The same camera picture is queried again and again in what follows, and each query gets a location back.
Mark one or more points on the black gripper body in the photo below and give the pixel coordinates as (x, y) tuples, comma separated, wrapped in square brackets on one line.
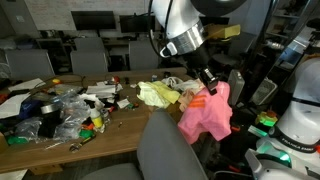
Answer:
[(207, 78)]

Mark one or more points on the pink shirt with orange stripes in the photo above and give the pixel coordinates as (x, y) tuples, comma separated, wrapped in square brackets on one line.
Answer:
[(206, 116)]

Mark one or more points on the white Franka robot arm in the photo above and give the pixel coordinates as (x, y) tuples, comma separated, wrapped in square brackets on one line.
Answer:
[(180, 20)]

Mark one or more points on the white tower heater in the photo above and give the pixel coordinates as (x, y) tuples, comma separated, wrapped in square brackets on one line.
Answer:
[(237, 86)]

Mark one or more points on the white terry towel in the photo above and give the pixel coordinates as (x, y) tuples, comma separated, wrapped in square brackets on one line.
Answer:
[(183, 84)]

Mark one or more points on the peach shirt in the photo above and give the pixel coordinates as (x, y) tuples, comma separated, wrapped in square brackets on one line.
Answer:
[(186, 98)]

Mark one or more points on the black round object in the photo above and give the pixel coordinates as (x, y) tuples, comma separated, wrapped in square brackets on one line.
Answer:
[(166, 74)]

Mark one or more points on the white grille heater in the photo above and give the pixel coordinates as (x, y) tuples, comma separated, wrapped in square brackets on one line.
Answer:
[(264, 91)]

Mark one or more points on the emergency stop button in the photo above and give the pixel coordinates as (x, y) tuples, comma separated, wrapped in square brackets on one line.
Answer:
[(266, 119)]

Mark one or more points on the pale green towel cloth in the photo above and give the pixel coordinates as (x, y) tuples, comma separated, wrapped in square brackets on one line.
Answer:
[(148, 95)]

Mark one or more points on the small black object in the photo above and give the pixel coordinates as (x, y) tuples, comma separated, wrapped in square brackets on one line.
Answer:
[(126, 80)]

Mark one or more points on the small white card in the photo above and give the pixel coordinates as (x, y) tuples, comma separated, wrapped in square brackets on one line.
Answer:
[(123, 103)]

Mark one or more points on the red ball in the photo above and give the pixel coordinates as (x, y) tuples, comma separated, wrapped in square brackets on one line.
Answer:
[(115, 79)]

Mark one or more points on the metal shelf rack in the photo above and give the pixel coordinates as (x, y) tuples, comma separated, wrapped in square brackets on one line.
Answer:
[(283, 20)]

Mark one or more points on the small screw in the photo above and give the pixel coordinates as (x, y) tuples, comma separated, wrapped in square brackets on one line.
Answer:
[(120, 125)]

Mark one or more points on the white paper stack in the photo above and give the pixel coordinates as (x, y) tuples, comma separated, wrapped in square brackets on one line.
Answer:
[(101, 89)]

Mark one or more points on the white bottle yellow label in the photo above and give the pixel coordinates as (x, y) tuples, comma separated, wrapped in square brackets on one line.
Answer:
[(96, 120)]

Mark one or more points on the orange plastic item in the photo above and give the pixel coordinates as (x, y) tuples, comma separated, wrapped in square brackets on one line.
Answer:
[(88, 126)]

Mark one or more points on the large black monitor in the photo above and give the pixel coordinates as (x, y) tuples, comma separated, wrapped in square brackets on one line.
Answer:
[(93, 20)]

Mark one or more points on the green plastic item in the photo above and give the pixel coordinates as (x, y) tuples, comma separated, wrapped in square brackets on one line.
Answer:
[(86, 133)]

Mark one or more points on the adjustable wrench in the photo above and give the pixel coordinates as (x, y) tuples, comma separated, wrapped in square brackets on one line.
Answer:
[(81, 142)]

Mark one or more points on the clear plastic bag pile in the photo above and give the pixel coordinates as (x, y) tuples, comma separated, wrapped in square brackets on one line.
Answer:
[(66, 113)]

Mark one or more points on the silver tape roll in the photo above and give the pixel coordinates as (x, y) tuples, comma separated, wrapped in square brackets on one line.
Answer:
[(50, 108)]

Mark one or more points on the blue bag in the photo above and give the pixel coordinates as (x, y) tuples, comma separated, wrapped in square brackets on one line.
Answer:
[(29, 110)]

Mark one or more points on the white paper sheet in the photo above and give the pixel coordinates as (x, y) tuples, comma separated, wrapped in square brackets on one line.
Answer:
[(13, 106), (26, 85)]

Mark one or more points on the green plastic bag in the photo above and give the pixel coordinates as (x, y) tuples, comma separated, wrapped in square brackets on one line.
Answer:
[(16, 140)]

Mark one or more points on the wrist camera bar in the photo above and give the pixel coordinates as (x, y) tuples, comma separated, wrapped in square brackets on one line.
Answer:
[(223, 31)]

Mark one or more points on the black camera on stand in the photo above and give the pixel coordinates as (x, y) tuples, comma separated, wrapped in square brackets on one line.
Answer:
[(314, 26)]

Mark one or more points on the wall whiteboard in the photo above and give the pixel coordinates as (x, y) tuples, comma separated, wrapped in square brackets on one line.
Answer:
[(50, 13)]

